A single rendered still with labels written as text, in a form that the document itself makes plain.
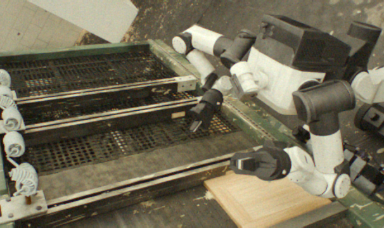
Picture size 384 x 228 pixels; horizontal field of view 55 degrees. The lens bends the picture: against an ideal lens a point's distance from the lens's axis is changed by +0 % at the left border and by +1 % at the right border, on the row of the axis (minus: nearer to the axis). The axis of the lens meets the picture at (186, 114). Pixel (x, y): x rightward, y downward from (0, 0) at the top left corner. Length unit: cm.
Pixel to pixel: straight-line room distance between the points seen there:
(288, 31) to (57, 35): 569
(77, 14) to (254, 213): 409
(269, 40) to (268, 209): 62
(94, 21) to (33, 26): 167
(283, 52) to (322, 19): 185
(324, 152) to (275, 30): 43
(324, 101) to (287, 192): 52
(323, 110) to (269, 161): 32
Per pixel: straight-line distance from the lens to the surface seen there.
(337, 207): 153
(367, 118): 236
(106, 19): 518
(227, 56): 142
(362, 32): 153
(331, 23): 302
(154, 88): 212
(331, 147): 122
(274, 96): 127
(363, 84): 157
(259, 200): 147
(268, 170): 90
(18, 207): 129
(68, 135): 175
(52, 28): 662
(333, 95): 116
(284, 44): 124
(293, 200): 152
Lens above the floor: 230
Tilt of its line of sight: 39 degrees down
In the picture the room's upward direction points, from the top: 67 degrees counter-clockwise
